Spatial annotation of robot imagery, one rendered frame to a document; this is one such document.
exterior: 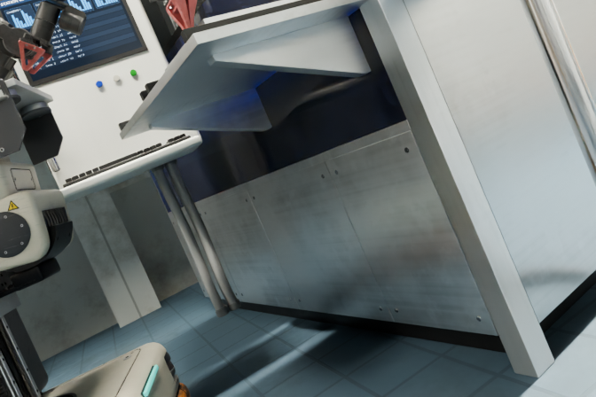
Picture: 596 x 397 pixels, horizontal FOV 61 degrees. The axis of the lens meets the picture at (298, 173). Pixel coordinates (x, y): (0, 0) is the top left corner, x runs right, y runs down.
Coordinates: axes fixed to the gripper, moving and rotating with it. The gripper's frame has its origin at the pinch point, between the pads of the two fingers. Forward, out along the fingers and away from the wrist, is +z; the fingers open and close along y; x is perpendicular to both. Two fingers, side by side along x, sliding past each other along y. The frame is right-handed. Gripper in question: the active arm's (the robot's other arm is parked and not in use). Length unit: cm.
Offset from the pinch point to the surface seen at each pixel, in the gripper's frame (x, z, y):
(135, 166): 67, 14, -4
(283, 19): -10.2, 2.7, 14.2
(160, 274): 311, 69, 37
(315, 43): -1.2, 5.2, 25.3
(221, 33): -10.9, 4.4, 1.4
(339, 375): 43, 88, 32
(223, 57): -2.3, 5.8, 4.2
